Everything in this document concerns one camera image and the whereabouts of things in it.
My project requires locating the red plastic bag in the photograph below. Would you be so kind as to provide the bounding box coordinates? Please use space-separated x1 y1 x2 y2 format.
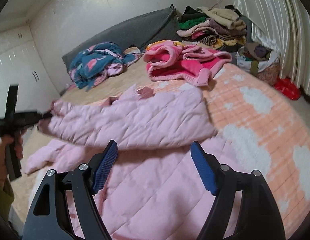
274 77 302 100

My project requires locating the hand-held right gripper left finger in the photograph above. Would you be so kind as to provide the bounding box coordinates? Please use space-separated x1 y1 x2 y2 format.
22 140 118 240

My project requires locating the grey headboard cushion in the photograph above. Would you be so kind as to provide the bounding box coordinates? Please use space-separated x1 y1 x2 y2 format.
62 4 180 67

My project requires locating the pink quilted robe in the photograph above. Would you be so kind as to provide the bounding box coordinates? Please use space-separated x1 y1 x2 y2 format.
24 85 248 240

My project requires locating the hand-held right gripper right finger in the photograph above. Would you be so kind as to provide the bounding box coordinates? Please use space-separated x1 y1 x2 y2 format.
190 141 287 240

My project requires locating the pink fleece garment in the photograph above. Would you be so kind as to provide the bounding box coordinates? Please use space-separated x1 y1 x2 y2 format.
143 40 232 87

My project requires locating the white satin curtain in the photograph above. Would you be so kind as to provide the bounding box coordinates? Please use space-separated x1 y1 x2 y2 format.
225 0 310 100

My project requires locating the pile of folded clothes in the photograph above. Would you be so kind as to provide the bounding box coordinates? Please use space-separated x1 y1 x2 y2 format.
176 5 248 49

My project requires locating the tan bed blanket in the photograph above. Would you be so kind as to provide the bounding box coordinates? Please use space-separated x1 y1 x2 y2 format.
10 50 160 220

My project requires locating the white wardrobe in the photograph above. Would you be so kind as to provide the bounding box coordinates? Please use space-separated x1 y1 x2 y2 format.
0 25 61 113

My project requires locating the blue flamingo print quilt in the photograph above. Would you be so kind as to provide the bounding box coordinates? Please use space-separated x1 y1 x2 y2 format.
68 42 143 89

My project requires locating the bag full of clothes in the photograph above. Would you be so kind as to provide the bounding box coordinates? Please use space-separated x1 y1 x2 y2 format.
236 42 280 85

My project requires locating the person's left forearm green sleeve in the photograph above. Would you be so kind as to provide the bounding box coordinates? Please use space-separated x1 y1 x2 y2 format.
0 174 15 214

